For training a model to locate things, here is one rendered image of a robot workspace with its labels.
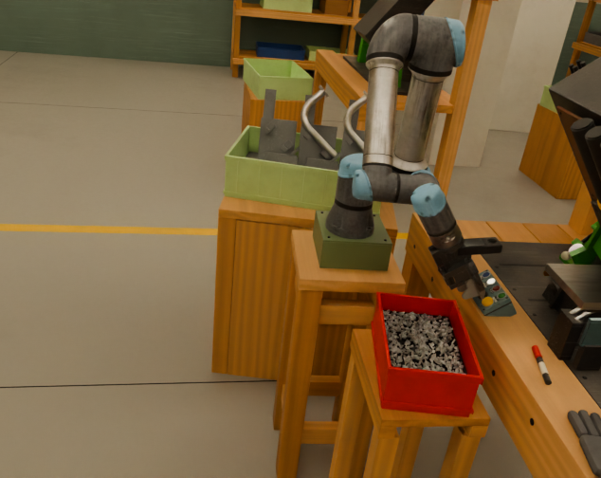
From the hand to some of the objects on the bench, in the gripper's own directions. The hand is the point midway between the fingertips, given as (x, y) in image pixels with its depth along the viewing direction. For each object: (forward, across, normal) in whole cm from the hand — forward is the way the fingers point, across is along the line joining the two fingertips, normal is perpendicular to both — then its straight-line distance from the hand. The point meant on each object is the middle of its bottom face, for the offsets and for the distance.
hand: (482, 293), depth 155 cm
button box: (+10, -5, -1) cm, 12 cm away
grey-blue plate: (+15, +23, +12) cm, 30 cm away
